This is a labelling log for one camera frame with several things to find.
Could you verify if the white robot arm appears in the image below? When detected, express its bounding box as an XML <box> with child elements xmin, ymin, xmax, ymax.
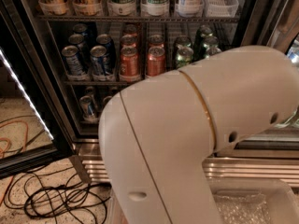
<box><xmin>98</xmin><ymin>46</ymin><xmax>299</xmax><ymax>224</ymax></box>

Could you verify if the stainless steel display fridge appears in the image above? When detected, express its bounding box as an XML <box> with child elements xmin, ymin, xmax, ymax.
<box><xmin>12</xmin><ymin>0</ymin><xmax>299</xmax><ymax>187</ymax></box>

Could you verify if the open glass fridge door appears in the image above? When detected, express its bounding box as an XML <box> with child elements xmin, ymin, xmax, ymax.
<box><xmin>0</xmin><ymin>0</ymin><xmax>73</xmax><ymax>179</ymax></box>

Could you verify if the empty white shelf tray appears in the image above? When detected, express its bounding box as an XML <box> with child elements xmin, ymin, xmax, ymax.
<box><xmin>204</xmin><ymin>0</ymin><xmax>239</xmax><ymax>18</ymax></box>

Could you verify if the closed right fridge door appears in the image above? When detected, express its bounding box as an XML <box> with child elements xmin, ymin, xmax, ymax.
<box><xmin>218</xmin><ymin>0</ymin><xmax>299</xmax><ymax>158</ymax></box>

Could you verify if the front left orange can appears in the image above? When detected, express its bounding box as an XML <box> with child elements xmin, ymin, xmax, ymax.
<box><xmin>120</xmin><ymin>46</ymin><xmax>139</xmax><ymax>77</ymax></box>

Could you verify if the orange can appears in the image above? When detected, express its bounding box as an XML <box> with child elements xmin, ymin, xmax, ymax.
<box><xmin>121</xmin><ymin>35</ymin><xmax>137</xmax><ymax>48</ymax></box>
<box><xmin>148</xmin><ymin>35</ymin><xmax>164</xmax><ymax>48</ymax></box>
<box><xmin>122</xmin><ymin>24</ymin><xmax>138</xmax><ymax>37</ymax></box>
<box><xmin>120</xmin><ymin>46</ymin><xmax>139</xmax><ymax>77</ymax></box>
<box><xmin>147</xmin><ymin>46</ymin><xmax>165</xmax><ymax>77</ymax></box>

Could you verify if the front right orange can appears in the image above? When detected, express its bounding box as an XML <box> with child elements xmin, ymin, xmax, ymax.
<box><xmin>147</xmin><ymin>46</ymin><xmax>165</xmax><ymax>77</ymax></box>

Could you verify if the front left green can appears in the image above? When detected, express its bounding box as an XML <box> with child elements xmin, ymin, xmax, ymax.
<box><xmin>175</xmin><ymin>47</ymin><xmax>193</xmax><ymax>69</ymax></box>

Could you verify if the green can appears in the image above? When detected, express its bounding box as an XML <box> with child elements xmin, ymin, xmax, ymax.
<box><xmin>175</xmin><ymin>47</ymin><xmax>193</xmax><ymax>69</ymax></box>
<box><xmin>204</xmin><ymin>48</ymin><xmax>221</xmax><ymax>58</ymax></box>
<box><xmin>174</xmin><ymin>35</ymin><xmax>192</xmax><ymax>51</ymax></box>
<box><xmin>195</xmin><ymin>25</ymin><xmax>213</xmax><ymax>40</ymax></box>
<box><xmin>201</xmin><ymin>36</ymin><xmax>219</xmax><ymax>50</ymax></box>

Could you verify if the bottom left slim can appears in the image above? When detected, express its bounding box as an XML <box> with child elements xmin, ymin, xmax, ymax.
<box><xmin>79</xmin><ymin>95</ymin><xmax>98</xmax><ymax>119</ymax></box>

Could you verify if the middle right orange can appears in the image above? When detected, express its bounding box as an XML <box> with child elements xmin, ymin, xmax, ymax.
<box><xmin>148</xmin><ymin>35</ymin><xmax>164</xmax><ymax>48</ymax></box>

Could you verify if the blue can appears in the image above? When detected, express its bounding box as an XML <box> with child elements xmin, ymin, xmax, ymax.
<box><xmin>90</xmin><ymin>45</ymin><xmax>113</xmax><ymax>77</ymax></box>
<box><xmin>62</xmin><ymin>45</ymin><xmax>87</xmax><ymax>76</ymax></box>
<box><xmin>73</xmin><ymin>23</ymin><xmax>90</xmax><ymax>39</ymax></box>
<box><xmin>96</xmin><ymin>34</ymin><xmax>116</xmax><ymax>59</ymax></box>
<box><xmin>68</xmin><ymin>34</ymin><xmax>89</xmax><ymax>61</ymax></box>

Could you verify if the middle left orange can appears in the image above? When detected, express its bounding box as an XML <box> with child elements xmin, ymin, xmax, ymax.
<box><xmin>121</xmin><ymin>35</ymin><xmax>137</xmax><ymax>48</ymax></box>

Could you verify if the middle left green can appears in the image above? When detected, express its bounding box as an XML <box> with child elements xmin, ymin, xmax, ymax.
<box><xmin>174</xmin><ymin>35</ymin><xmax>192</xmax><ymax>51</ymax></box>

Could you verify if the rear orange can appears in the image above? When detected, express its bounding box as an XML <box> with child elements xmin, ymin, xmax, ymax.
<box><xmin>122</xmin><ymin>24</ymin><xmax>138</xmax><ymax>37</ymax></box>

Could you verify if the front right green can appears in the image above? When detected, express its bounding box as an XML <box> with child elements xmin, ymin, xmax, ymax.
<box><xmin>204</xmin><ymin>48</ymin><xmax>221</xmax><ymax>58</ymax></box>

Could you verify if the middle right green can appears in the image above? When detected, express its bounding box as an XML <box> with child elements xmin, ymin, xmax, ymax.
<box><xmin>201</xmin><ymin>36</ymin><xmax>219</xmax><ymax>50</ymax></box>

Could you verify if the rear green can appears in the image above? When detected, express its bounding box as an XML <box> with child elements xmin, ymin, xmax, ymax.
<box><xmin>195</xmin><ymin>25</ymin><xmax>213</xmax><ymax>40</ymax></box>

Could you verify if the front left blue can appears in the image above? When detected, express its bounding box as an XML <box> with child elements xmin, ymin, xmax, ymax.
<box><xmin>62</xmin><ymin>45</ymin><xmax>87</xmax><ymax>76</ymax></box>

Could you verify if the middle left blue can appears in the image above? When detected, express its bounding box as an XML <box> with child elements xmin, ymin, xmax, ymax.
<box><xmin>68</xmin><ymin>34</ymin><xmax>89</xmax><ymax>61</ymax></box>

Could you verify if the rear blue can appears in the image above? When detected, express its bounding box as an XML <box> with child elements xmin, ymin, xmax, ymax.
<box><xmin>73</xmin><ymin>23</ymin><xmax>90</xmax><ymax>39</ymax></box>

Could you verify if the clear bin clear wrap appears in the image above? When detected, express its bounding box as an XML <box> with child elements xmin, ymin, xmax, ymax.
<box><xmin>208</xmin><ymin>178</ymin><xmax>299</xmax><ymax>224</ymax></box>

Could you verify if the orange cable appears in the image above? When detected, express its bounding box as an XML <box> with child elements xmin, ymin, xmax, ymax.
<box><xmin>0</xmin><ymin>119</ymin><xmax>30</xmax><ymax>205</ymax></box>

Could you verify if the black cable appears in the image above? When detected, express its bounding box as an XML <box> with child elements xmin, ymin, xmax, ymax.
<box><xmin>2</xmin><ymin>163</ymin><xmax>110</xmax><ymax>224</ymax></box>

